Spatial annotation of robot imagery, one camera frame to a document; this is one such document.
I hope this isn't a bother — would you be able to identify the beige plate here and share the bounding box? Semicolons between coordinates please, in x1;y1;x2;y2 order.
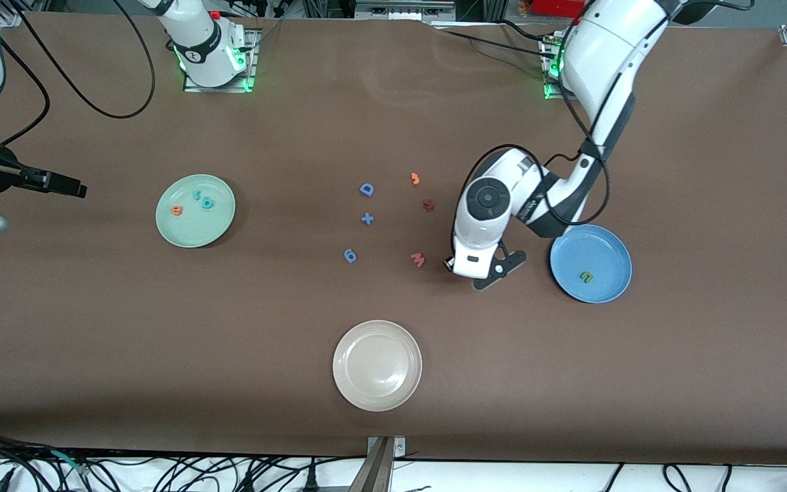
332;319;424;412

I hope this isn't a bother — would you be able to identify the mint green plate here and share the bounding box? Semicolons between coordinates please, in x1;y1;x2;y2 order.
155;174;237;249

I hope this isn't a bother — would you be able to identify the blue plate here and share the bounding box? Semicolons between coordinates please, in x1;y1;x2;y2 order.
549;223;633;304

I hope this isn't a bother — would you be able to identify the aluminium profile bar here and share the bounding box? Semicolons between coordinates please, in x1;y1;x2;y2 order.
348;437;395;492

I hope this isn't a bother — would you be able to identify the red box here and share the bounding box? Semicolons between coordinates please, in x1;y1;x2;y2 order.
529;0;587;18

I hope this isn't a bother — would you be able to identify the small metal bracket plate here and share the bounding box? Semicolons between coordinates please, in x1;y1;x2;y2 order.
366;435;407;459

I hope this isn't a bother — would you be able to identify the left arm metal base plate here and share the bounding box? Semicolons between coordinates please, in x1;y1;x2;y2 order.
540;34;575;102

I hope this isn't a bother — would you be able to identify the black table cable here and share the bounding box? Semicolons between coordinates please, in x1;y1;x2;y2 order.
493;19;548;42
428;26;558;62

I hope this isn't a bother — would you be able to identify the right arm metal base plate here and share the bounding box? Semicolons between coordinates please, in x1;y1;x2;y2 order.
183;27;261;94

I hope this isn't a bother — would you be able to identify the black floor cable with plug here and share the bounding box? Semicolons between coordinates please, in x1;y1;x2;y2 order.
243;456;340;492

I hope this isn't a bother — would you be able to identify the metal frame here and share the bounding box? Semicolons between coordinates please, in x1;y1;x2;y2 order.
355;0;457;23

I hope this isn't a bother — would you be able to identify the teal floor cable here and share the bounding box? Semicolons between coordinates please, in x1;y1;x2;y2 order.
51;449;87;474

